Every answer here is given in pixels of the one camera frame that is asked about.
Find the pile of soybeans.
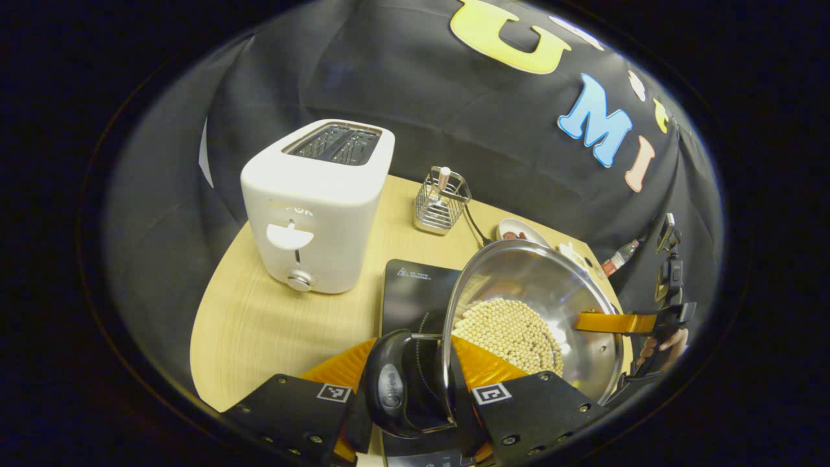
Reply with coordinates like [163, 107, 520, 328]
[452, 298, 565, 377]

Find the white round plate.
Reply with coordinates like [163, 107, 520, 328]
[497, 218, 552, 248]

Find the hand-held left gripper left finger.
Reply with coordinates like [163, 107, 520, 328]
[220, 337, 377, 467]

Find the plastic bottle with red label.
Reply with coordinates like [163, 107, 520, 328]
[600, 239, 641, 278]

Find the metal wire basket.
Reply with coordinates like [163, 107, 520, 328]
[414, 167, 472, 235]

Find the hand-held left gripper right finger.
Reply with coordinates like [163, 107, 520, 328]
[451, 334, 605, 467]

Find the white divided dish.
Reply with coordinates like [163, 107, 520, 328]
[559, 242, 594, 273]

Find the white toaster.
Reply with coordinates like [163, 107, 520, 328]
[240, 119, 396, 294]

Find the black power cable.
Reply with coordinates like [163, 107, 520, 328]
[463, 206, 493, 247]

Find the stainless steel pot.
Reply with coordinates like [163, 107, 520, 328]
[364, 239, 624, 438]

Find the black induction cooktop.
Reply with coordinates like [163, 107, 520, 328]
[379, 259, 493, 467]

